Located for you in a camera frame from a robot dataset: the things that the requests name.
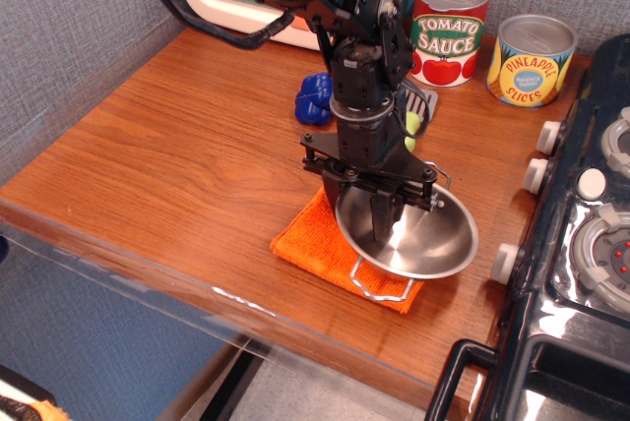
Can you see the small steel pot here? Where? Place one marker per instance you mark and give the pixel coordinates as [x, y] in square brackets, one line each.
[425, 244]

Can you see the orange microfibre cloth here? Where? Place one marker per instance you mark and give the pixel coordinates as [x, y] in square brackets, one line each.
[314, 242]

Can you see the white stove knob near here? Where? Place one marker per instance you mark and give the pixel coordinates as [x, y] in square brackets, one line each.
[504, 262]

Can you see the pineapple slices can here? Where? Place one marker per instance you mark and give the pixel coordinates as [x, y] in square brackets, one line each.
[530, 60]

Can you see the tomato sauce can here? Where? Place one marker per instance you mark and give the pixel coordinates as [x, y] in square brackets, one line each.
[446, 37]

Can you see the blue toy grape bunch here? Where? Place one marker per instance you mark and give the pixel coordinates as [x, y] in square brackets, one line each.
[312, 102]

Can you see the white stove knob middle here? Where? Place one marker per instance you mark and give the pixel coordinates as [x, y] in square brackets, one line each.
[534, 175]

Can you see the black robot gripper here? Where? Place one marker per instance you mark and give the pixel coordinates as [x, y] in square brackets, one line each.
[369, 152]

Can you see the white stove knob far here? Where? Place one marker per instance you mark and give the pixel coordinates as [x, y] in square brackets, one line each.
[547, 137]

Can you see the black toy stove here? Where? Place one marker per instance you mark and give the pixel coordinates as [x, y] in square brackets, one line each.
[563, 349]

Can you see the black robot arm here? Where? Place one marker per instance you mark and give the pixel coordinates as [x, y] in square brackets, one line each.
[368, 56]

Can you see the orange plush object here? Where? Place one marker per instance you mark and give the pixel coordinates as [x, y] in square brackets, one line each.
[46, 411]

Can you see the toy spatula green handle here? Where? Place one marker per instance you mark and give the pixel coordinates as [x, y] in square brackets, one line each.
[420, 107]

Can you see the white stove knob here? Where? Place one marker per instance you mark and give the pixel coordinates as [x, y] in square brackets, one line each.
[504, 262]
[547, 137]
[534, 175]

